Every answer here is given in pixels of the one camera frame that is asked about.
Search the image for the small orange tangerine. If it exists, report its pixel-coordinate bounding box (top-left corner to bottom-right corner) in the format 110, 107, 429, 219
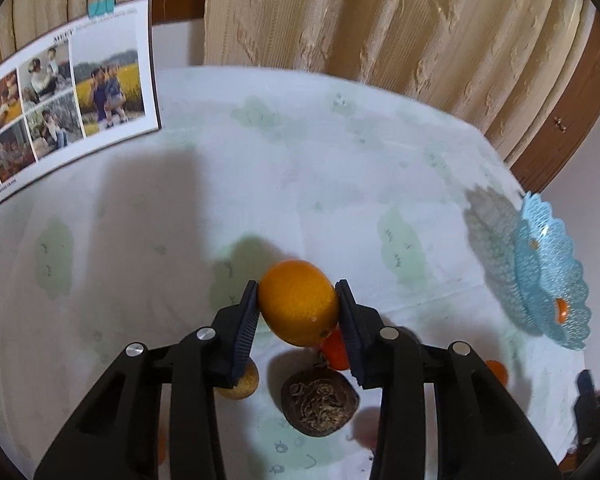
486, 360, 509, 387
555, 298, 570, 325

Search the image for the small tan longan fruit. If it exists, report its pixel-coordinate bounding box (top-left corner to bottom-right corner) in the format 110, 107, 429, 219
215, 359, 260, 400

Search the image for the dark wrinkled passion fruit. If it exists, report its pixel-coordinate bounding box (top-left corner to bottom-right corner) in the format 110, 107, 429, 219
280, 366, 360, 438

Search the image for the red cherry tomato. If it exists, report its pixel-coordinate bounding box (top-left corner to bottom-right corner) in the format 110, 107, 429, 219
320, 326, 350, 372
158, 427, 168, 466

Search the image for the large orange fruit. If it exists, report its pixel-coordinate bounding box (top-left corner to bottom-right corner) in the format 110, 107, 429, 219
258, 259, 338, 348

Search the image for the light blue lattice fruit basket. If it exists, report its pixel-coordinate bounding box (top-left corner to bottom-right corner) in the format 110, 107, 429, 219
514, 192, 592, 351

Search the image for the white green patterned tablecloth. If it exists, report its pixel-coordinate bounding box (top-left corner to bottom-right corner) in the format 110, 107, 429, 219
0, 68, 583, 476

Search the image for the photo collage card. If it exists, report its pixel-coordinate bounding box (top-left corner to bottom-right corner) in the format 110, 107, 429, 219
0, 0, 161, 204

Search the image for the brown wooden door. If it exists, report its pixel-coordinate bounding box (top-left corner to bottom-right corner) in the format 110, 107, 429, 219
512, 14, 600, 193

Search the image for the cream textured curtain right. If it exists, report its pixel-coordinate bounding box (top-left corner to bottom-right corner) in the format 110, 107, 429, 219
204, 0, 595, 164

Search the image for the teal binder clip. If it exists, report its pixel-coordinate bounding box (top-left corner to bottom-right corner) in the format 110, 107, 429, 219
87, 0, 116, 18

